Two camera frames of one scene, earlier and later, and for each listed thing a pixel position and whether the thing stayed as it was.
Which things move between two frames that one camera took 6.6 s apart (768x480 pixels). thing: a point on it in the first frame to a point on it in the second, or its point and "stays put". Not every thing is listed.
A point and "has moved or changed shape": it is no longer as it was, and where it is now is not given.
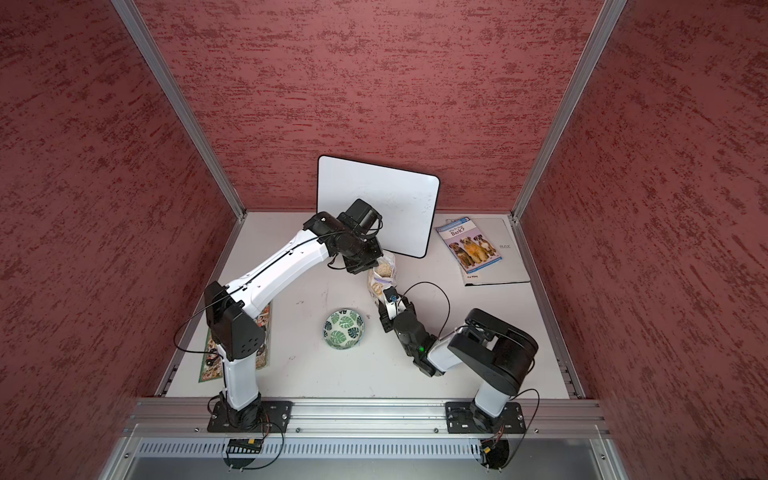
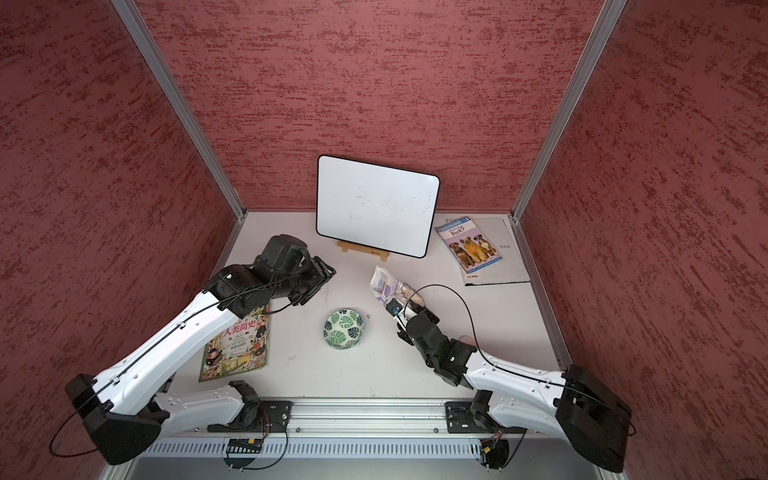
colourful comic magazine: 212,363 stays put
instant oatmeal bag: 382,276 has moved or changed shape
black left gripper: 376,252 to 319,274
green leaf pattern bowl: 343,329 stays put
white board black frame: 407,200 stays put
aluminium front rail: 359,430 stays put
